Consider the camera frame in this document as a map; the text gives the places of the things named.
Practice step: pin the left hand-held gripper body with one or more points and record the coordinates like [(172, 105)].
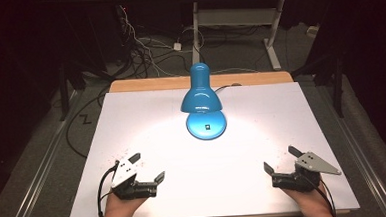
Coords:
[(124, 170)]

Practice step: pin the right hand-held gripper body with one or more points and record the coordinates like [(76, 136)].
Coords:
[(309, 169)]

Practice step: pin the blue desk lamp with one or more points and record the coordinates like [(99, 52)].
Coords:
[(200, 101)]

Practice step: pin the person's right hand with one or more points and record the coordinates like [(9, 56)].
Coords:
[(307, 199)]

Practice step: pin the person's left hand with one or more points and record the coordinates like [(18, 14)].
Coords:
[(122, 207)]

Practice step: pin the black metal stand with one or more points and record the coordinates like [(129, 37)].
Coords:
[(65, 91), (338, 87)]

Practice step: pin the white power adapter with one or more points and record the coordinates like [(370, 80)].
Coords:
[(177, 46)]

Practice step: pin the metal floor rail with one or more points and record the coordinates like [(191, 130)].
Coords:
[(37, 176), (360, 159)]

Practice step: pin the white metal desk frame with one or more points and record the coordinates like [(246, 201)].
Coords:
[(236, 17)]

